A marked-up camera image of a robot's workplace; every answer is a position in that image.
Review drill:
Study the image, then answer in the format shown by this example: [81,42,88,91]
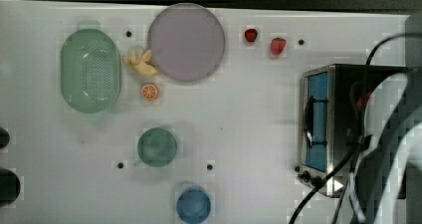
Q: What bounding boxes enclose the pink toy strawberry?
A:
[270,38,287,56]

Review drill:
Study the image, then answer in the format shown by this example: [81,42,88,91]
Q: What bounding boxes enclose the dark red toy strawberry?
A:
[244,29,258,43]

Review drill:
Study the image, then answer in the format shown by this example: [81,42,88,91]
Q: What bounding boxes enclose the small black cylinder cup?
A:
[0,128,10,148]

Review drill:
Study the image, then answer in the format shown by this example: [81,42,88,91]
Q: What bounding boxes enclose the green perforated colander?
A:
[60,29,121,113]

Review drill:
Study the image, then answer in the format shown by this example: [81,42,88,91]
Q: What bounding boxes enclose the yellow toy banana bunch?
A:
[123,49,159,77]

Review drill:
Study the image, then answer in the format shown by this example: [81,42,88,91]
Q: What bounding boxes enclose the blue bowl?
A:
[176,188,211,224]

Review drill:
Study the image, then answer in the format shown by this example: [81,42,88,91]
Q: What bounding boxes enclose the black toaster oven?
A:
[295,64,405,188]

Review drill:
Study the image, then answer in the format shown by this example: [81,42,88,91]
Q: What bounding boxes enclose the large black utensil cup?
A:
[0,168,21,207]

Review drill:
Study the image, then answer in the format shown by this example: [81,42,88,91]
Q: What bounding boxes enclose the orange slice toy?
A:
[140,84,159,101]

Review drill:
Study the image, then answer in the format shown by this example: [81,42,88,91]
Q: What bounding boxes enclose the lilac round plate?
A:
[147,3,225,82]

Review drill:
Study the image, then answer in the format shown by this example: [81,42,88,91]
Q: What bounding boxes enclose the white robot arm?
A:
[349,70,421,224]

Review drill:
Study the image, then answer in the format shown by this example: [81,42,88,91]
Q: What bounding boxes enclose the green cup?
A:
[133,127,177,167]

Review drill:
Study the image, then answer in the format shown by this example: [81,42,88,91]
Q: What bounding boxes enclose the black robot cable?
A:
[288,32,422,224]

